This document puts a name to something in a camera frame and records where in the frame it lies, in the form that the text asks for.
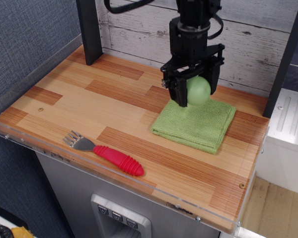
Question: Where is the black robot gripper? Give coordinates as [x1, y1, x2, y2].
[161, 17, 225, 107]

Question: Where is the green toy pear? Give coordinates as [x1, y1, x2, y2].
[187, 76, 211, 106]

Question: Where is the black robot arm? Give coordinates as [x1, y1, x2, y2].
[160, 0, 225, 107]

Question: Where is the clear acrylic counter guard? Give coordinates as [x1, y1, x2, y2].
[0, 40, 268, 233]

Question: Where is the green folded cloth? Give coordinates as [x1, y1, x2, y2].
[151, 99, 236, 154]

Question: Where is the white toy sink unit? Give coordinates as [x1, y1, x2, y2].
[255, 89, 298, 193]

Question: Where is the silver toy fridge cabinet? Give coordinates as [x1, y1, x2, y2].
[37, 153, 220, 238]

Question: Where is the fridge dispenser panel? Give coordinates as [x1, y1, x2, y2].
[90, 194, 152, 238]

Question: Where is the yellow object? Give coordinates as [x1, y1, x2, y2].
[11, 227, 35, 238]

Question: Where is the black right post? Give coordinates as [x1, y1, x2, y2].
[262, 12, 298, 118]

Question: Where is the black post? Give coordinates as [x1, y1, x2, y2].
[262, 12, 298, 118]
[76, 0, 103, 65]

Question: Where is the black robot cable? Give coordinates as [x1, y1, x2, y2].
[103, 0, 224, 40]

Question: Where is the black left post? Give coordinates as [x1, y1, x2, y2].
[76, 0, 103, 65]

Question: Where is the red handled fork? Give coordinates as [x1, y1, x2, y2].
[63, 130, 145, 176]

